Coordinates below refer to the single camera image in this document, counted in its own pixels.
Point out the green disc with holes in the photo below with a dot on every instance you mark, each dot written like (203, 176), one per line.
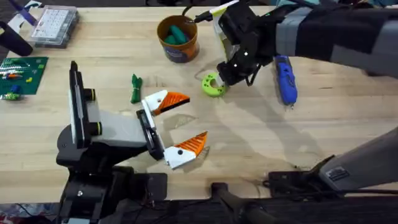
(209, 88)

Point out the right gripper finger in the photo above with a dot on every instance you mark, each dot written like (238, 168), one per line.
(220, 81)

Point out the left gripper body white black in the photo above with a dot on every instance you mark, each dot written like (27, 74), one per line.
(121, 130)

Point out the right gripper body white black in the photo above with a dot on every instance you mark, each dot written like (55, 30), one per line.
(245, 31)

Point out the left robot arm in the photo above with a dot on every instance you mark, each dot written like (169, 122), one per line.
(93, 193)

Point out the black centre stand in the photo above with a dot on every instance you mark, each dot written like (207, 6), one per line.
(230, 199)

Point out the left wrist upright black plate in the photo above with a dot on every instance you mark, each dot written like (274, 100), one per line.
(76, 105)

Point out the green board with toy blocks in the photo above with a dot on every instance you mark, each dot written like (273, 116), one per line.
(21, 74)

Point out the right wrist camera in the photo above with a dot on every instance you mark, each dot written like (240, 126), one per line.
(237, 71)

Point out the blue electric screwdriver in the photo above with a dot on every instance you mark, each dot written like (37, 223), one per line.
(286, 81)

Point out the orange tub with green toys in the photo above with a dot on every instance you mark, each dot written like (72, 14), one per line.
(178, 40)

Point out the green toy vegetable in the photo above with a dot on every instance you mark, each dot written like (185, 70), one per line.
(136, 88)

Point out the black rail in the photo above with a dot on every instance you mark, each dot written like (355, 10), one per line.
(311, 213)

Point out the clear plastic parts box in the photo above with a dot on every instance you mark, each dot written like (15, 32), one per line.
(54, 25)

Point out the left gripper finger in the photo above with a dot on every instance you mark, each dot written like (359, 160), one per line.
(169, 100)
(186, 151)

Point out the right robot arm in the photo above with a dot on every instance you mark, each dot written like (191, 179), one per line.
(342, 34)

